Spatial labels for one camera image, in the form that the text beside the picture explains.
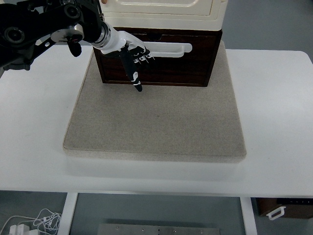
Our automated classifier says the white box handle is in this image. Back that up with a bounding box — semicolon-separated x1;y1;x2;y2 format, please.
266;206;287;220

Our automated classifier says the white drawer handle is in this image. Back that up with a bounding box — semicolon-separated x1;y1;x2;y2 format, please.
144;41;193;59

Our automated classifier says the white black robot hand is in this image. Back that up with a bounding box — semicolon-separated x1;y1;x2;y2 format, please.
99;23;156;93

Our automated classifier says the brown wooden box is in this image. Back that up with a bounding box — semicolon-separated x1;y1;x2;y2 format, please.
255;197;313;220

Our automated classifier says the grey fabric mat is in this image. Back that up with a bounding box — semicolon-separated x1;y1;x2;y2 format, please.
63;40;247;164

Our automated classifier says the white power adapter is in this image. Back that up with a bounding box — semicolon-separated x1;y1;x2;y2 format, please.
9;224;30;235

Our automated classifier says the grey metal plate with screws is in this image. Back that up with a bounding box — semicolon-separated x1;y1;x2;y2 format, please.
97;223;222;235

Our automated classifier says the white table leg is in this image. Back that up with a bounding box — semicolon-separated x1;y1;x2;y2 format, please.
57;192;79;235
239;197;257;235

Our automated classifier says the cream and brown combination cabinet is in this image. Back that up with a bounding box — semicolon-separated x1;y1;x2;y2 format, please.
92;0;229;88

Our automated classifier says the thin white cable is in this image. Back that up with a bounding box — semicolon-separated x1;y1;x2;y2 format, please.
0;208;63;235

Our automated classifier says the dark brown wooden drawer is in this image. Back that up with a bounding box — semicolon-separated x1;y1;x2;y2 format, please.
97;33;218;84

